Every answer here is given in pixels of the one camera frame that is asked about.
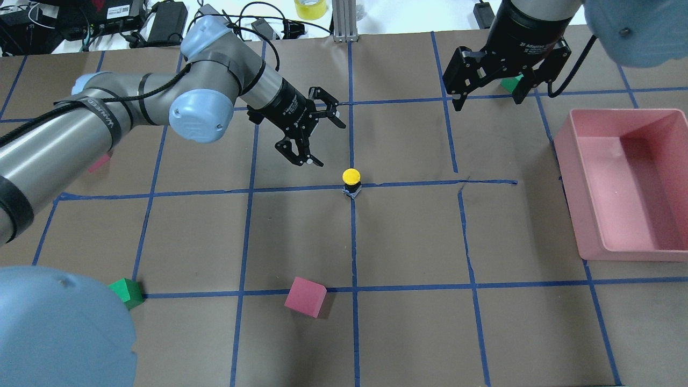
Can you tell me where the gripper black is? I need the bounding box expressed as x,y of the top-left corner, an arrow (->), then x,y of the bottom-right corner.
247,78 -> 347,167
442,8 -> 572,112

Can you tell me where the yellow push button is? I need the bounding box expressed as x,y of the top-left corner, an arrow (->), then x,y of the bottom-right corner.
342,168 -> 363,200

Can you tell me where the green cube far corner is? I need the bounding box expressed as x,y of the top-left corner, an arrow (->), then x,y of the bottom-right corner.
500,74 -> 523,94

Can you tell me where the small black power brick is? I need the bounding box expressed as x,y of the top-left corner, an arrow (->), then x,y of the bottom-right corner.
472,1 -> 496,29

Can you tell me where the yellow tape roll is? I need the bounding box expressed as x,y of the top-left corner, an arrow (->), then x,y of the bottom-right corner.
294,0 -> 328,20

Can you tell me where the pink plastic bin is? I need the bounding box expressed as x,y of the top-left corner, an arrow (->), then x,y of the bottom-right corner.
554,109 -> 687,262

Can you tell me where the black power adapter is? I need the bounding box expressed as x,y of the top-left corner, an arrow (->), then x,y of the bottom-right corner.
147,1 -> 188,46

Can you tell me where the pink cube near centre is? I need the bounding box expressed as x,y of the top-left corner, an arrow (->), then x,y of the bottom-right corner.
283,277 -> 327,318

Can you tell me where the pink cube near edge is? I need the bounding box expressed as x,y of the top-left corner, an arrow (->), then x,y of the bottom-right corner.
88,153 -> 112,173

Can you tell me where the green cube near base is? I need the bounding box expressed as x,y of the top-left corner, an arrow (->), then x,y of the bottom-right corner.
108,278 -> 144,310

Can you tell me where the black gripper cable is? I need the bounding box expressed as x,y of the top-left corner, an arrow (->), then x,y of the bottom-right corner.
546,35 -> 598,98

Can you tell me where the aluminium frame post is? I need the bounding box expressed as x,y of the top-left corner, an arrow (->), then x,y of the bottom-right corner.
332,0 -> 360,42

